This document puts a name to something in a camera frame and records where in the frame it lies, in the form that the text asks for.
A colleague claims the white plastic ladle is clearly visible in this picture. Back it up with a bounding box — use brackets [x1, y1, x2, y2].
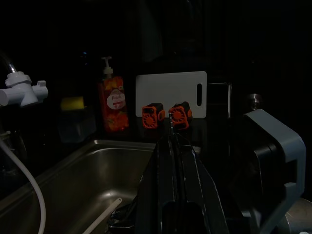
[81, 197, 122, 234]

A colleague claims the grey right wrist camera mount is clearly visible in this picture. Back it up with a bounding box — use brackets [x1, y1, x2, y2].
[241, 108, 307, 234]

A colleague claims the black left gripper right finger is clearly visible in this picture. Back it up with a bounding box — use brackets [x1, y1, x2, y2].
[175, 134, 230, 234]

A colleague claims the white faucet head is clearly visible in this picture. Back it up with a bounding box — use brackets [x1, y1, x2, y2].
[0, 51, 49, 108]

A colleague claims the white cutting board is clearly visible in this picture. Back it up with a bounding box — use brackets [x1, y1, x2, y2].
[135, 71, 208, 119]

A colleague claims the stainless steel sink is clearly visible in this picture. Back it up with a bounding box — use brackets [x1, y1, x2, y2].
[0, 138, 203, 234]

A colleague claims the yellow green sponge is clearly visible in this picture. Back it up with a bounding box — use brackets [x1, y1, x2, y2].
[60, 96, 85, 112]

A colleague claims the clear soap dispenser box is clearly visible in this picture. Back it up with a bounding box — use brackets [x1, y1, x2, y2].
[58, 107, 97, 143]

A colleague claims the peach soap pump bottle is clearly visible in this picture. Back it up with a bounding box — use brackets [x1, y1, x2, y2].
[97, 56, 130, 134]

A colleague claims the white flexible hose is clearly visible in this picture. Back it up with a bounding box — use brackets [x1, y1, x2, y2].
[0, 138, 47, 234]

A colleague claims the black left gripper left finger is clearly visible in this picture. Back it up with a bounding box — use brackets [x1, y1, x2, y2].
[135, 133, 176, 234]

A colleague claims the steel round knob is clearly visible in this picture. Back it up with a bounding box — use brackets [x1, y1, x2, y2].
[247, 93, 263, 110]

